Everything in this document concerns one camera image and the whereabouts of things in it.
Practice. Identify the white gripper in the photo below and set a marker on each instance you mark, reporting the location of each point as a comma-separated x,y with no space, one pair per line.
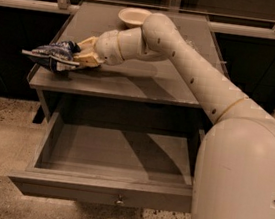
107,47

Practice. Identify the blue chip bag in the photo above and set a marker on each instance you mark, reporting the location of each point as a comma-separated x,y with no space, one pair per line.
55,57

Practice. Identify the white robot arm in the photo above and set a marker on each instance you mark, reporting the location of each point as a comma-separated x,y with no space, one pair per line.
235,166

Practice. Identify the open grey top drawer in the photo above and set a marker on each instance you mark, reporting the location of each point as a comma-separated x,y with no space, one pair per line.
96,161

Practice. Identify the metal drawer knob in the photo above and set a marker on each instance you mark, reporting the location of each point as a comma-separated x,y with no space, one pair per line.
120,200

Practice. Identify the white paper bowl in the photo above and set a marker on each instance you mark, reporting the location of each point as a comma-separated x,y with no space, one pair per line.
133,17

